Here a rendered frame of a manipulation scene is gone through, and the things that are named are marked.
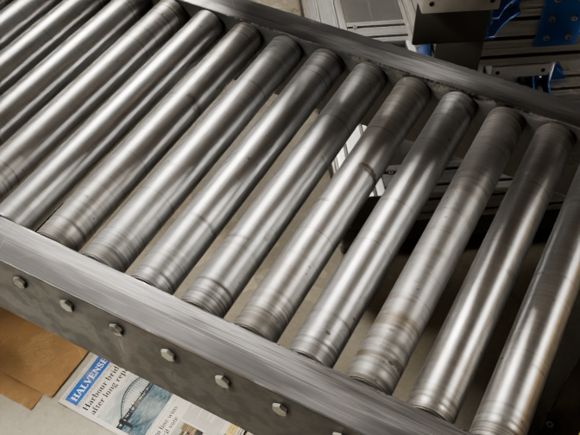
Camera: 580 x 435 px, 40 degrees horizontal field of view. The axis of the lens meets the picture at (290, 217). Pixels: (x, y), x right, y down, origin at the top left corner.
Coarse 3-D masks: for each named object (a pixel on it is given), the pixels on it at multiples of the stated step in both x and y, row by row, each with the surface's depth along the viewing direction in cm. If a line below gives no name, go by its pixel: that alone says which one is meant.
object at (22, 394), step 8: (0, 376) 167; (8, 376) 167; (0, 384) 166; (8, 384) 166; (16, 384) 166; (24, 384) 166; (0, 392) 165; (8, 392) 165; (16, 392) 165; (24, 392) 165; (32, 392) 165; (16, 400) 163; (24, 400) 164; (32, 400) 164
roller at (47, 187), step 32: (192, 32) 113; (160, 64) 108; (192, 64) 113; (128, 96) 104; (160, 96) 108; (96, 128) 100; (128, 128) 104; (64, 160) 97; (96, 160) 100; (32, 192) 93; (64, 192) 96; (32, 224) 93
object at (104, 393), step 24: (96, 360) 169; (72, 384) 165; (96, 384) 165; (120, 384) 165; (144, 384) 165; (72, 408) 162; (96, 408) 162; (120, 408) 162; (144, 408) 162; (168, 408) 162; (192, 408) 162; (120, 432) 158; (144, 432) 158; (168, 432) 158; (192, 432) 158; (216, 432) 158; (240, 432) 158
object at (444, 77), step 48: (192, 0) 118; (240, 0) 118; (336, 48) 110; (384, 48) 110; (384, 96) 112; (432, 96) 107; (480, 96) 104; (528, 96) 104; (528, 144) 105; (576, 144) 102
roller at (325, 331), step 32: (448, 96) 104; (448, 128) 100; (416, 160) 96; (448, 160) 99; (384, 192) 94; (416, 192) 93; (384, 224) 90; (352, 256) 87; (384, 256) 88; (352, 288) 84; (320, 320) 81; (352, 320) 83; (320, 352) 79
